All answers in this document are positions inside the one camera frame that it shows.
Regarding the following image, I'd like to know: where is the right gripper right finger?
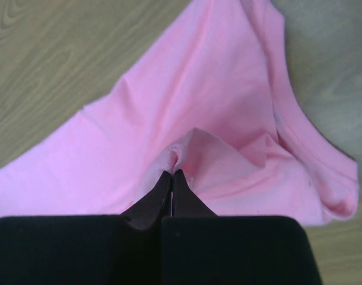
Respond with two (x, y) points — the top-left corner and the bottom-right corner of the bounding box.
(161, 170), (322, 284)

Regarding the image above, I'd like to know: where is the pink t shirt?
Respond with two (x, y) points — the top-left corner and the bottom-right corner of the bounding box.
(0, 1), (359, 226)

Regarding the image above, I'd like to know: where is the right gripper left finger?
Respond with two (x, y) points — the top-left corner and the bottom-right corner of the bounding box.
(0, 172), (172, 284)

